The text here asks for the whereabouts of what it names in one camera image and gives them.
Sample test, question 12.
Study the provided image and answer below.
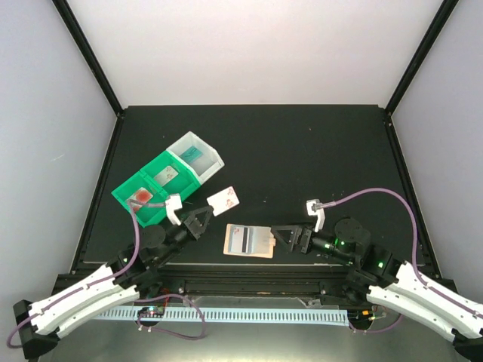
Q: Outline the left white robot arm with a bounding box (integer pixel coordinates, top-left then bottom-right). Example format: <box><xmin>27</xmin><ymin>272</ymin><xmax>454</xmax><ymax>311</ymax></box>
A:
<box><xmin>6</xmin><ymin>206</ymin><xmax>214</xmax><ymax>360</ymax></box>

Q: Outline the right black frame post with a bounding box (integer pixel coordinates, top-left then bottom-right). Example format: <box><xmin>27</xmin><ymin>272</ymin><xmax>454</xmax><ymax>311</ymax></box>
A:
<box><xmin>385</xmin><ymin>0</ymin><xmax>459</xmax><ymax>116</ymax></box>

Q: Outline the green bin middle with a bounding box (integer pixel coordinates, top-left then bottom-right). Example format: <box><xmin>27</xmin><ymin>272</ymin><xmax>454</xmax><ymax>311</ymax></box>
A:
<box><xmin>140</xmin><ymin>150</ymin><xmax>201</xmax><ymax>201</ymax></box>

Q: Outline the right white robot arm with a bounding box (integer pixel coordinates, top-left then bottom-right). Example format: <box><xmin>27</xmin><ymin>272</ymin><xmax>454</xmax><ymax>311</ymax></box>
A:
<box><xmin>271</xmin><ymin>218</ymin><xmax>482</xmax><ymax>361</ymax></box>

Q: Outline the controller board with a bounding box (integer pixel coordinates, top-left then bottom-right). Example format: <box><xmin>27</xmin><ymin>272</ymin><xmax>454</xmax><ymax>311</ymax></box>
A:
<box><xmin>137</xmin><ymin>306</ymin><xmax>165</xmax><ymax>319</ymax></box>
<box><xmin>347</xmin><ymin>308</ymin><xmax>387</xmax><ymax>321</ymax></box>

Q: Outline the floral credit card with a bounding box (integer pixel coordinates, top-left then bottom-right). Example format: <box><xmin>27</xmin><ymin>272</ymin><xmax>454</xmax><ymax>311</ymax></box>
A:
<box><xmin>207</xmin><ymin>186</ymin><xmax>239</xmax><ymax>216</ymax></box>

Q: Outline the left black frame post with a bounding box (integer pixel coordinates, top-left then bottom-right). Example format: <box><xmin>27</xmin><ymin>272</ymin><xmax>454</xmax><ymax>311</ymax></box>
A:
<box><xmin>52</xmin><ymin>0</ymin><xmax>124</xmax><ymax>117</ymax></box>

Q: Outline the floral card in bin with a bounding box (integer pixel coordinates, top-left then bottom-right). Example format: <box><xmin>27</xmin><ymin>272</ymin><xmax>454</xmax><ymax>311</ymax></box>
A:
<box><xmin>154</xmin><ymin>165</ymin><xmax>179</xmax><ymax>186</ymax></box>

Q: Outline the white translucent bin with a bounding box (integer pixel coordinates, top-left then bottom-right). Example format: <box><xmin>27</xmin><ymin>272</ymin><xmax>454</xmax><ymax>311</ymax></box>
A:
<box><xmin>167</xmin><ymin>131</ymin><xmax>225</xmax><ymax>185</ymax></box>

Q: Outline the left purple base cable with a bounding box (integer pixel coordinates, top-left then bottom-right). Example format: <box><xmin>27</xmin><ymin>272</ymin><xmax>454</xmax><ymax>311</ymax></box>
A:
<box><xmin>136</xmin><ymin>292</ymin><xmax>208</xmax><ymax>340</ymax></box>

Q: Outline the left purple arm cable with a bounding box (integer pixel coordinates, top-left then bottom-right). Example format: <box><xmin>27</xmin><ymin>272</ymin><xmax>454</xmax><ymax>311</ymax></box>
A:
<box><xmin>6</xmin><ymin>199</ymin><xmax>171</xmax><ymax>348</ymax></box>

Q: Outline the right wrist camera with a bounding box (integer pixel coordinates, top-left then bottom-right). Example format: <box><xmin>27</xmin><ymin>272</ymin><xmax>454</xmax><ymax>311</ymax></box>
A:
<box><xmin>306</xmin><ymin>199</ymin><xmax>325</xmax><ymax>232</ymax></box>

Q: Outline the white slotted cable duct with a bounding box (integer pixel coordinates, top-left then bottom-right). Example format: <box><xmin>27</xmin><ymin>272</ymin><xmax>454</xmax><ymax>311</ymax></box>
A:
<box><xmin>95</xmin><ymin>306</ymin><xmax>349</xmax><ymax>327</ymax></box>

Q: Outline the teal card in bin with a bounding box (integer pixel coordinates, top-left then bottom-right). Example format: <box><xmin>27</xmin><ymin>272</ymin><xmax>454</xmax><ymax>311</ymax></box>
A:
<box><xmin>180</xmin><ymin>146</ymin><xmax>203</xmax><ymax>164</ymax></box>

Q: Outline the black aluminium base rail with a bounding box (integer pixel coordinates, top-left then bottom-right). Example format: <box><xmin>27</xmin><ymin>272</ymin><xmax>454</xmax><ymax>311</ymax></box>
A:
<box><xmin>158</xmin><ymin>263</ymin><xmax>367</xmax><ymax>306</ymax></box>

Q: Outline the black frame post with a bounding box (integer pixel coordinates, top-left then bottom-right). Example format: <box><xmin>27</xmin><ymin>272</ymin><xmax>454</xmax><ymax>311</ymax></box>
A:
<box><xmin>52</xmin><ymin>0</ymin><xmax>124</xmax><ymax>117</ymax></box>
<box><xmin>385</xmin><ymin>0</ymin><xmax>459</xmax><ymax>116</ymax></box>

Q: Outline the left controller board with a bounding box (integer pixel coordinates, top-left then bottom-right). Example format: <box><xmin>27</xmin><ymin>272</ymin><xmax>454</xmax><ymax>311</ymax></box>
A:
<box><xmin>137</xmin><ymin>306</ymin><xmax>165</xmax><ymax>319</ymax></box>

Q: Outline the right controller board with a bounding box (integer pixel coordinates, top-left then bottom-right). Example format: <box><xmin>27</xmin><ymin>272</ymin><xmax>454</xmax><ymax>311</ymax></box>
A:
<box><xmin>347</xmin><ymin>308</ymin><xmax>387</xmax><ymax>321</ymax></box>

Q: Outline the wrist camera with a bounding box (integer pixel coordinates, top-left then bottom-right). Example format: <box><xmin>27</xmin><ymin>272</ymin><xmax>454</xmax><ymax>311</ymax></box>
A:
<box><xmin>306</xmin><ymin>199</ymin><xmax>325</xmax><ymax>232</ymax></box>
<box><xmin>165</xmin><ymin>194</ymin><xmax>183</xmax><ymax>226</ymax></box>

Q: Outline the green bin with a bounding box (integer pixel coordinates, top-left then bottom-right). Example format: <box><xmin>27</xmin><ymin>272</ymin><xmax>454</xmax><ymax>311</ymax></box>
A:
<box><xmin>140</xmin><ymin>150</ymin><xmax>201</xmax><ymax>201</ymax></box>
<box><xmin>112</xmin><ymin>171</ymin><xmax>168</xmax><ymax>227</ymax></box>

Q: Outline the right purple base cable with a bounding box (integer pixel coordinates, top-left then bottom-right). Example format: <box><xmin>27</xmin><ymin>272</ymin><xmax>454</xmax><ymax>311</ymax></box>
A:
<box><xmin>349</xmin><ymin>312</ymin><xmax>403</xmax><ymax>336</ymax></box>

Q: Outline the tan card holder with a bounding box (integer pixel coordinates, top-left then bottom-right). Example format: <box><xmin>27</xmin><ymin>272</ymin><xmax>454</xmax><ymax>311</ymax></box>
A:
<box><xmin>223</xmin><ymin>224</ymin><xmax>276</xmax><ymax>259</ymax></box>

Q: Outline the red dot card in bin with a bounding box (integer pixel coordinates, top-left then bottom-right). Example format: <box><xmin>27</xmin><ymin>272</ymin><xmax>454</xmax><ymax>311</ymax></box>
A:
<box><xmin>127</xmin><ymin>187</ymin><xmax>153</xmax><ymax>207</ymax></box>

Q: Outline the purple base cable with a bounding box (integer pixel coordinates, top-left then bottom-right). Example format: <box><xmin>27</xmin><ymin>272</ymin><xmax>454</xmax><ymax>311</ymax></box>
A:
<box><xmin>349</xmin><ymin>312</ymin><xmax>403</xmax><ymax>336</ymax></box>
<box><xmin>136</xmin><ymin>292</ymin><xmax>208</xmax><ymax>340</ymax></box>

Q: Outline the green bin near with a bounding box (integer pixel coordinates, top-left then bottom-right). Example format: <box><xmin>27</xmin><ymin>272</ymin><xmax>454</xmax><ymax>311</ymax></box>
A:
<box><xmin>112</xmin><ymin>171</ymin><xmax>168</xmax><ymax>227</ymax></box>

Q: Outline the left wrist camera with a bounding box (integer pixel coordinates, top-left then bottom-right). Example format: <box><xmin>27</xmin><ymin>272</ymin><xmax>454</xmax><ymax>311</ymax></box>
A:
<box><xmin>165</xmin><ymin>194</ymin><xmax>183</xmax><ymax>226</ymax></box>

